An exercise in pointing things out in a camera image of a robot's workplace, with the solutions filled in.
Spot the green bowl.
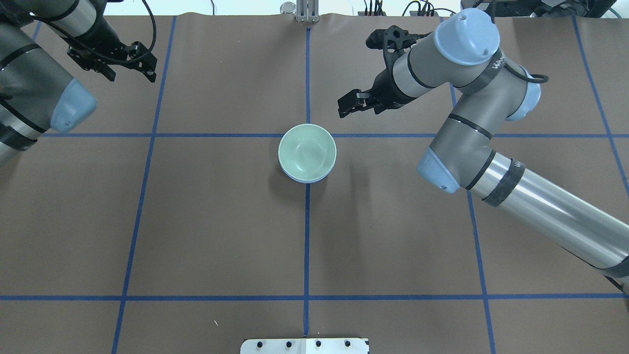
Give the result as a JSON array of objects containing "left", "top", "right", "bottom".
[{"left": 277, "top": 123, "right": 337, "bottom": 167}]

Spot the blue bowl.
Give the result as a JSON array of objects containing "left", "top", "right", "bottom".
[{"left": 280, "top": 164, "right": 335, "bottom": 184}]

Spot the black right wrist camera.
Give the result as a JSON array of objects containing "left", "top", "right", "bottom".
[{"left": 365, "top": 25, "right": 431, "bottom": 74}]

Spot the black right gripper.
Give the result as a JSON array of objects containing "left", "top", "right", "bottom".
[{"left": 337, "top": 70, "right": 416, "bottom": 119}]

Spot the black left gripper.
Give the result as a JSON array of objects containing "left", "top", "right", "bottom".
[{"left": 66, "top": 29, "right": 157, "bottom": 83}]

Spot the aluminium frame post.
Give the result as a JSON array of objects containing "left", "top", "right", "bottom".
[{"left": 295, "top": 0, "right": 320, "bottom": 23}]

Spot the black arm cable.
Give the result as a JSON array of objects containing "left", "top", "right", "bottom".
[{"left": 29, "top": 0, "right": 157, "bottom": 65}]

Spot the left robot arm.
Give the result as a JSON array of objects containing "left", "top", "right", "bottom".
[{"left": 0, "top": 0, "right": 157, "bottom": 164}]

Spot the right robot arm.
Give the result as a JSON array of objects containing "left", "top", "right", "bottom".
[{"left": 338, "top": 7, "right": 628, "bottom": 293}]

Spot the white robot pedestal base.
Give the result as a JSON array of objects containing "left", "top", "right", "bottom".
[{"left": 240, "top": 338, "right": 370, "bottom": 354}]

